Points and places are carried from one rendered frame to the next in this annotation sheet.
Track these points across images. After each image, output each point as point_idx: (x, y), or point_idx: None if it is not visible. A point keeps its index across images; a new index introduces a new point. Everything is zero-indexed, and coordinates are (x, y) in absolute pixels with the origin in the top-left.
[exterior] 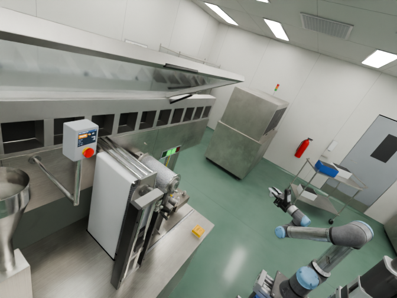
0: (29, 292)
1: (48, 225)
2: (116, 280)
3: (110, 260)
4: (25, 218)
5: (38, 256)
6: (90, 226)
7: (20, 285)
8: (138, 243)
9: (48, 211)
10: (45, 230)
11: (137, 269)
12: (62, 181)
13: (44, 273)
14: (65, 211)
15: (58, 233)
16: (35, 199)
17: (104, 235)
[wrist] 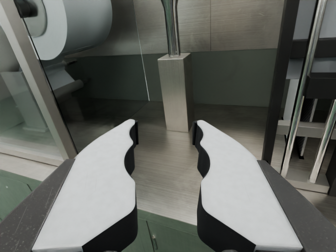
0: (184, 108)
1: (244, 89)
2: (262, 159)
3: (283, 153)
4: (223, 61)
5: (221, 113)
6: (285, 106)
7: (176, 84)
8: (322, 76)
9: (246, 64)
10: (240, 94)
11: (321, 193)
12: (266, 17)
13: (213, 122)
14: (266, 78)
15: (251, 108)
16: (234, 35)
17: (292, 109)
